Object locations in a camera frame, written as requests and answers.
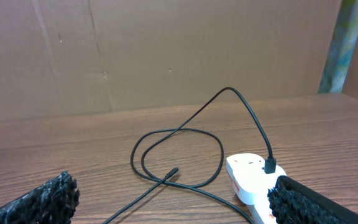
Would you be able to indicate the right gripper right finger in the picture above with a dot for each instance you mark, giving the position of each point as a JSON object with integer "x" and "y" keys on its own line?
{"x": 293, "y": 203}

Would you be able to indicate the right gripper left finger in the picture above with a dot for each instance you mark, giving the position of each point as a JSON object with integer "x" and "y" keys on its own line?
{"x": 53, "y": 202}

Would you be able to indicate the white charger adapter plug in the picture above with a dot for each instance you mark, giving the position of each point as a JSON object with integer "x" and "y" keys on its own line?
{"x": 249, "y": 180}

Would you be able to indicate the white power strip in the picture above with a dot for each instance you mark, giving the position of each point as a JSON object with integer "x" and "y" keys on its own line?
{"x": 261, "y": 213}

